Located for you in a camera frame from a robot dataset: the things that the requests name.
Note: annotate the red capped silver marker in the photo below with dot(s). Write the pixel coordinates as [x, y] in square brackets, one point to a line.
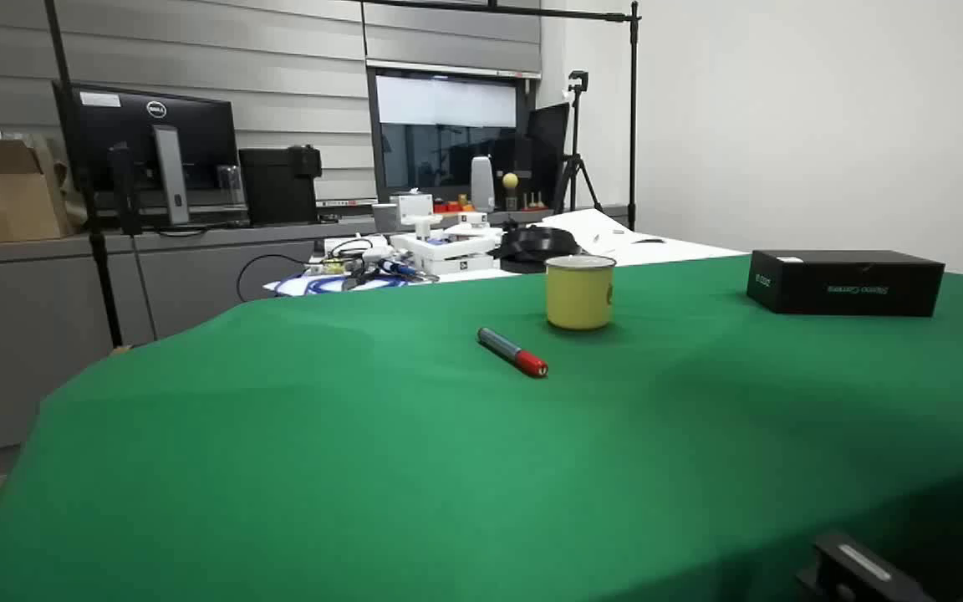
[510, 351]

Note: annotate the yellow mug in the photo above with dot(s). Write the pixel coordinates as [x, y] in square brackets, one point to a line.
[580, 294]

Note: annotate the white electronic device pile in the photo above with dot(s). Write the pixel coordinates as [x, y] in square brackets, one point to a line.
[453, 250]

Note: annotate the small white bottle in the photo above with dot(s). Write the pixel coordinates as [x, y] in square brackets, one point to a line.
[484, 181]

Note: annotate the small black side monitor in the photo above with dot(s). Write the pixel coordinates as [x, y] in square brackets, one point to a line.
[550, 151]

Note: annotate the green table cloth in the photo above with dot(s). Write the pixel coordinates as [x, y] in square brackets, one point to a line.
[393, 446]

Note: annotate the black desktop computer case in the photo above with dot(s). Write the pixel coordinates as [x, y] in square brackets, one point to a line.
[280, 186]

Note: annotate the black stand pole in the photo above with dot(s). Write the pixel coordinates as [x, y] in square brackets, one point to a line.
[634, 111]
[89, 212]

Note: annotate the black rectangular box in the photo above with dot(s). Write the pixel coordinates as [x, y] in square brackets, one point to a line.
[845, 287]

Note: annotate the black Dell monitor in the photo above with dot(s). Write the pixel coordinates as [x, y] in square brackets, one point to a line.
[132, 135]

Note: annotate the grey desk cabinet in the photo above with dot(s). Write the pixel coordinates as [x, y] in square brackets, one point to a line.
[15, 334]

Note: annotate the large black wall screen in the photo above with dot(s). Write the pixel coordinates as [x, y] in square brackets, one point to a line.
[449, 145]

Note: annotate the black camera tripod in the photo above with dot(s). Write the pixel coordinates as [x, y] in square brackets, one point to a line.
[578, 155]

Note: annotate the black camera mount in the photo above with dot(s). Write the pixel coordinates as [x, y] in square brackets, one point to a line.
[853, 571]

